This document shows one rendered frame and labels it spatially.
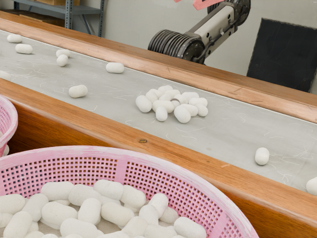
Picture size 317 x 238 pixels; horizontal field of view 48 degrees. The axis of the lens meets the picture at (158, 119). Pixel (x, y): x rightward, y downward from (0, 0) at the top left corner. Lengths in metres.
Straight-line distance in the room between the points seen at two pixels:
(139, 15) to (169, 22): 0.28
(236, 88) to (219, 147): 0.25
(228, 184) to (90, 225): 0.14
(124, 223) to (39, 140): 0.20
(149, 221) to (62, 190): 0.09
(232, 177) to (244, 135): 0.18
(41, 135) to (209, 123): 0.26
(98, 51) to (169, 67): 0.19
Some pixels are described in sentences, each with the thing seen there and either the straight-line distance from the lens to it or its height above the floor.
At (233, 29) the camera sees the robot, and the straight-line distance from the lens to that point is 1.19.
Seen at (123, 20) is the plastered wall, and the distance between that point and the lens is 3.15.
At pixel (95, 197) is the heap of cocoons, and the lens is 0.36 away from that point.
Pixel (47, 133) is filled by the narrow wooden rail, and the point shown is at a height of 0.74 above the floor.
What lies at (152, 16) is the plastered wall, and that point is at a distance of 2.99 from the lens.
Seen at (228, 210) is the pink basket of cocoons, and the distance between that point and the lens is 0.34.
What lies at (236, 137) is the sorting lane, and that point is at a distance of 0.55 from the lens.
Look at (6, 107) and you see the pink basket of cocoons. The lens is 0.50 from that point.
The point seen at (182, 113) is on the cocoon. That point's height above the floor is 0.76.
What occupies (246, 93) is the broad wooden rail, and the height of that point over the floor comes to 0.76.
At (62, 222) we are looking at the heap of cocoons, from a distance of 0.34.
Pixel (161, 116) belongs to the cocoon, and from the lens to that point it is 0.54.
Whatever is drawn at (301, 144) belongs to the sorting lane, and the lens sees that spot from 0.59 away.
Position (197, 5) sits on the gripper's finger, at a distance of 0.62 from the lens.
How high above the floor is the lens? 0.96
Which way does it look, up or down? 23 degrees down
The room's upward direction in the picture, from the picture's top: 9 degrees clockwise
